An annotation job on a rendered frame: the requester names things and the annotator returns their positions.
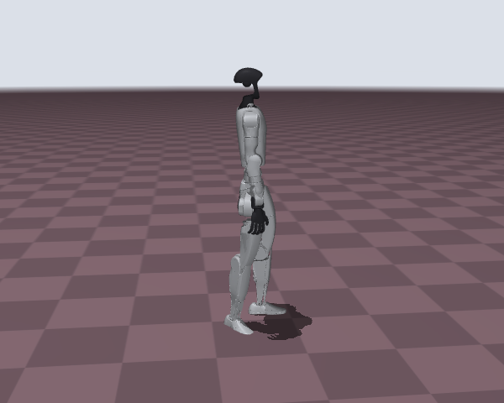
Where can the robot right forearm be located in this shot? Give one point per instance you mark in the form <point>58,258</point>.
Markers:
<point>254,173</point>

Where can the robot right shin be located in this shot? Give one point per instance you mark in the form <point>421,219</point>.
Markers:
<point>238,287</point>

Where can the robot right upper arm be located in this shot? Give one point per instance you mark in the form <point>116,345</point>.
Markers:
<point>251,124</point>

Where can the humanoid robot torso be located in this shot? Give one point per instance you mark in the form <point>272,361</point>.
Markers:
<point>244,186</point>

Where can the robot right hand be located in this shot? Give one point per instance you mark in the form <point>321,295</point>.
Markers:
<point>258,217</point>

